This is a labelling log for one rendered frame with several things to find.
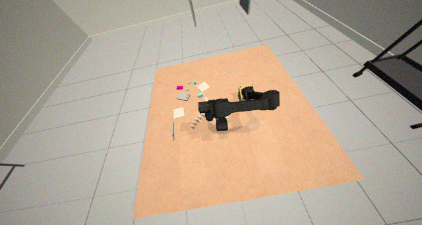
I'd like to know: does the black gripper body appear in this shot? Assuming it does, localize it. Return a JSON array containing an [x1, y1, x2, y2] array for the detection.
[[216, 117, 228, 131]]

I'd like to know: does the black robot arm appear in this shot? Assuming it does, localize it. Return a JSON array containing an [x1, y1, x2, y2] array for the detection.
[[198, 86, 280, 121]]

